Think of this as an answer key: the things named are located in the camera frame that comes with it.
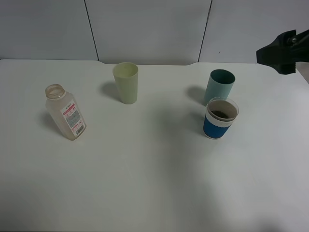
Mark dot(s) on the teal cylindrical cup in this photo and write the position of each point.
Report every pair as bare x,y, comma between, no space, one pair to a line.
219,84

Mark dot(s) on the pale green plastic cup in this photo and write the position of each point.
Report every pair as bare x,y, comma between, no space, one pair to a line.
126,79

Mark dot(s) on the blue sleeved glass cup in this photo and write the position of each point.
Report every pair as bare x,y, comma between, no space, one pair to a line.
220,114

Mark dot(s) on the translucent plastic drink bottle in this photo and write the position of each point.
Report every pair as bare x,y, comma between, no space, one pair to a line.
64,110

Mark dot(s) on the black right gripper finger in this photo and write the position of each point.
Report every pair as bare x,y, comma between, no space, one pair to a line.
285,51

